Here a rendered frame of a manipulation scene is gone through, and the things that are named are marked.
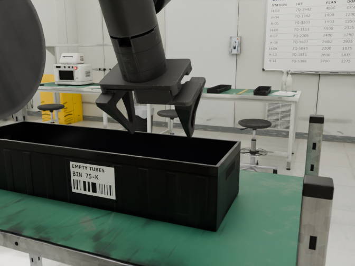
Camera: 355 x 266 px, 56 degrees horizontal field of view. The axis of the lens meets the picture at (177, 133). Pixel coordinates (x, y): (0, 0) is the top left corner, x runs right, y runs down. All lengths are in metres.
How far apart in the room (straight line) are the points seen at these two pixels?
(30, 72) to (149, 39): 0.20
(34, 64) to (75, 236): 0.40
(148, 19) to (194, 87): 0.10
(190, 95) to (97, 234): 0.29
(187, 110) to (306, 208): 0.17
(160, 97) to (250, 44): 4.94
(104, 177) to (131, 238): 0.13
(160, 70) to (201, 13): 5.14
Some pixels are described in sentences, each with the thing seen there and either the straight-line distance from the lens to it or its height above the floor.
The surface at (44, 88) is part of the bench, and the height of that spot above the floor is 0.77.
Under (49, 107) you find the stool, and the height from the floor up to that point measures 0.59.
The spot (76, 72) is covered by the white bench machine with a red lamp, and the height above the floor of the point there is 1.00.
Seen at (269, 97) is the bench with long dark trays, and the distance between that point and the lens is 3.70.
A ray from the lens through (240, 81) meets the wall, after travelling 5.35.
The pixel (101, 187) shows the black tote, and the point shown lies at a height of 0.99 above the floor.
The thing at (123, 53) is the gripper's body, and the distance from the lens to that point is 0.39.
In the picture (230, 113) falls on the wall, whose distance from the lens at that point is 5.44.
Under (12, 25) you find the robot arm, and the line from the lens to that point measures 0.20.
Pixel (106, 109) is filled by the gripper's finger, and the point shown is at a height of 1.16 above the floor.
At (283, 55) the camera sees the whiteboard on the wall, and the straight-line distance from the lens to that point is 5.22.
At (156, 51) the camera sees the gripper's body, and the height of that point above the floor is 1.23.
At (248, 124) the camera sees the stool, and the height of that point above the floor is 0.56.
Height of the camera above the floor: 1.23
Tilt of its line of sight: 13 degrees down
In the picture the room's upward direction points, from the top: straight up
